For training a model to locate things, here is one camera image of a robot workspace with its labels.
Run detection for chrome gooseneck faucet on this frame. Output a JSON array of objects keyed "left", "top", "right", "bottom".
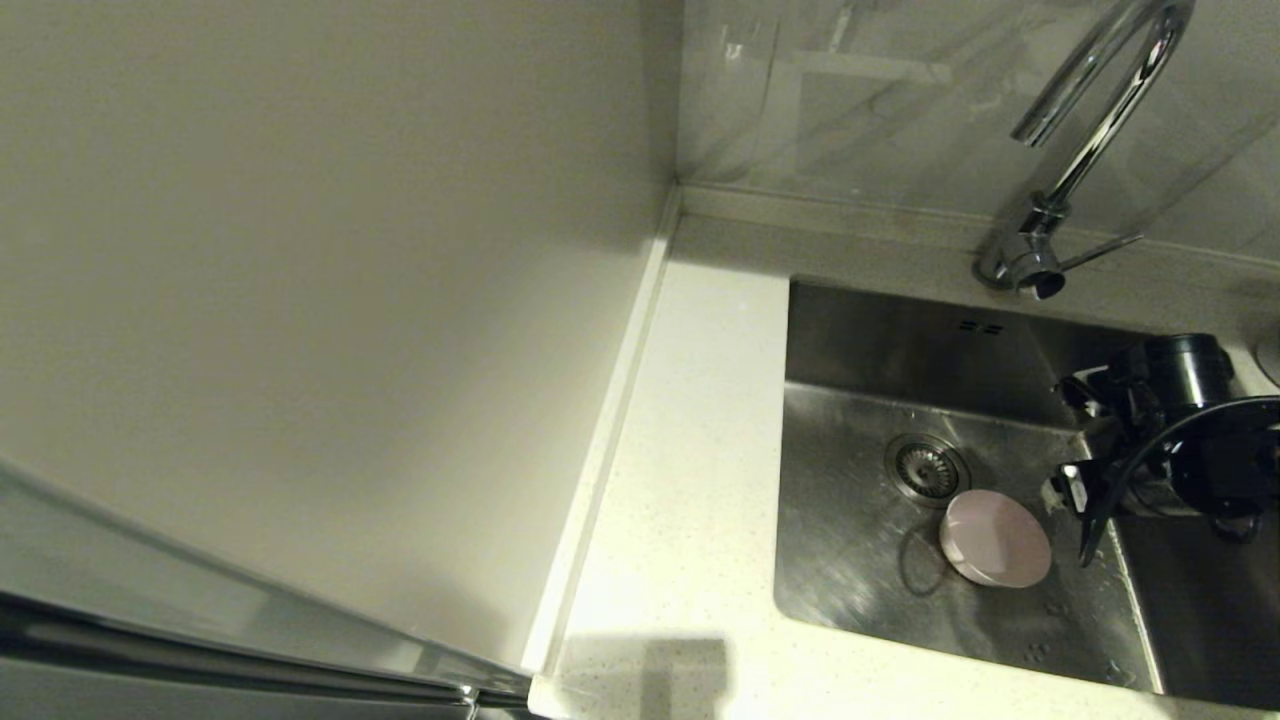
[{"left": 978, "top": 0, "right": 1198, "bottom": 301}]

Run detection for white countertop upstand trim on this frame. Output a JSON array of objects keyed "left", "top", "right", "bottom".
[{"left": 520, "top": 188, "right": 683, "bottom": 676}]

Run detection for stainless steel sink basin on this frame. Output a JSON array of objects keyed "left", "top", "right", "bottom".
[{"left": 772, "top": 278, "right": 1280, "bottom": 713}]

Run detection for round metal drain strainer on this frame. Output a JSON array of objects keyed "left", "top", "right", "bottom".
[{"left": 884, "top": 432, "right": 973, "bottom": 510}]

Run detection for stainless steel appliance door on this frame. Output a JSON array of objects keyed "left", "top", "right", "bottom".
[{"left": 0, "top": 460, "right": 533, "bottom": 720}]

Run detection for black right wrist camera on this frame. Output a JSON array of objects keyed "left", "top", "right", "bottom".
[{"left": 1042, "top": 462, "right": 1098, "bottom": 517}]

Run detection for pink bowl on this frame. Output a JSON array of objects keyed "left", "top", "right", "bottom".
[{"left": 938, "top": 489, "right": 1053, "bottom": 589}]

